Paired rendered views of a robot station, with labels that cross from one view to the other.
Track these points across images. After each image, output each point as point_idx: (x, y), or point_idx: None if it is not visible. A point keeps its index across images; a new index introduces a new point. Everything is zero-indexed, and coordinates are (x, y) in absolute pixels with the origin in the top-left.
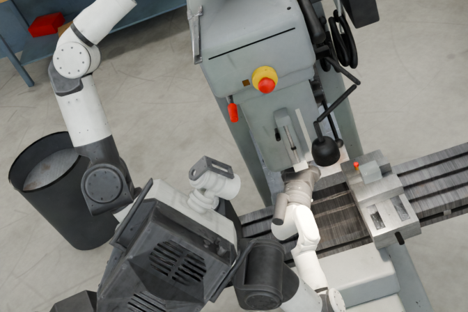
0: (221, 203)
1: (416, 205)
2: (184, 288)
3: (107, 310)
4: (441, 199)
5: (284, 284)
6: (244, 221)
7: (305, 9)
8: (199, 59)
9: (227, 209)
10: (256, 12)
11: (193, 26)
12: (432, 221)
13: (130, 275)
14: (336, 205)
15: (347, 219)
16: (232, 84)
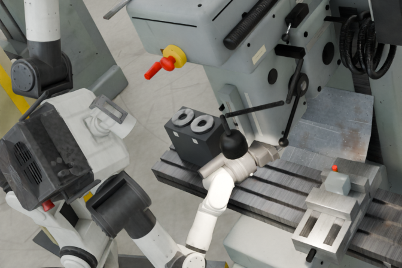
0: (212, 130)
1: (363, 238)
2: (29, 182)
3: (0, 163)
4: (386, 250)
5: (130, 225)
6: None
7: (252, 8)
8: (107, 16)
9: (215, 137)
10: None
11: None
12: (372, 262)
13: (5, 150)
14: (309, 190)
15: (304, 208)
16: (153, 47)
